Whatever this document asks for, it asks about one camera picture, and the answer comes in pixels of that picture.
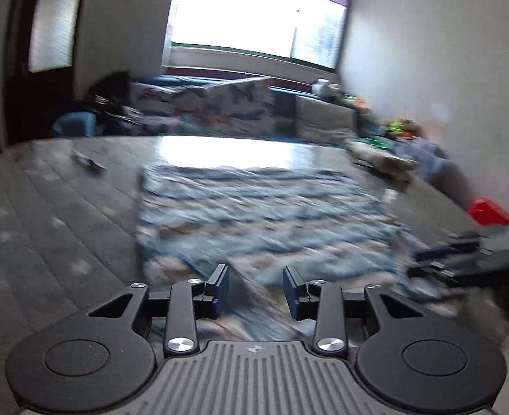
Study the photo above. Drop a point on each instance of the dark brown door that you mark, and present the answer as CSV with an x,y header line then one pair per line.
x,y
16,86

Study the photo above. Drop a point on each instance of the black bag pile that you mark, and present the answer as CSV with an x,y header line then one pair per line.
x,y
116,88

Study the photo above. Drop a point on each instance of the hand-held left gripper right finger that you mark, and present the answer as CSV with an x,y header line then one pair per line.
x,y
288,285

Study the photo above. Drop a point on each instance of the red plastic stool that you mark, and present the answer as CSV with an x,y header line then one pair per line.
x,y
489,212

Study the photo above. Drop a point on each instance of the small pen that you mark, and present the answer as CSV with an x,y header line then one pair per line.
x,y
88,163

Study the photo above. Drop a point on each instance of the large butterfly print cushion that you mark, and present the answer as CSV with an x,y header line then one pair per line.
x,y
241,103

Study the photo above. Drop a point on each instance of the bagged yellow folded blanket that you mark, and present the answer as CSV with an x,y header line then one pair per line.
x,y
384,160

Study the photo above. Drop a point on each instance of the small plush toys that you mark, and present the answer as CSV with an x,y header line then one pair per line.
x,y
399,127

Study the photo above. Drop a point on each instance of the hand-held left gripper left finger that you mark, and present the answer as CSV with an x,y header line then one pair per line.
x,y
225,285

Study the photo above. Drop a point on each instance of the white plush toy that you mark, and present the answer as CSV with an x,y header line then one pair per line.
x,y
323,86

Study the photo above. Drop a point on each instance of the green orange toy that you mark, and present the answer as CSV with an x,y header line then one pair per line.
x,y
360,103

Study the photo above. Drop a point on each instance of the blue striped towel garment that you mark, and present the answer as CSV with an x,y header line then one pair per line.
x,y
258,216

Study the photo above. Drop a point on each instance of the grey cushion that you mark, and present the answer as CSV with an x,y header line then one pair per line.
x,y
323,121

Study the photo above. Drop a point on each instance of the green bowl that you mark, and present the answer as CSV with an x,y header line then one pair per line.
x,y
373,140

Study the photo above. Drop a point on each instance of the blue sofa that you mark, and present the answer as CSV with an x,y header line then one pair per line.
x,y
284,103

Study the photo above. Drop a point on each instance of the window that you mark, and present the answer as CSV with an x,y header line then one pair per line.
x,y
237,8

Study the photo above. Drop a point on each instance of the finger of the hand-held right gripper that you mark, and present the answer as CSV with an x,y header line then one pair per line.
x,y
448,248
448,274

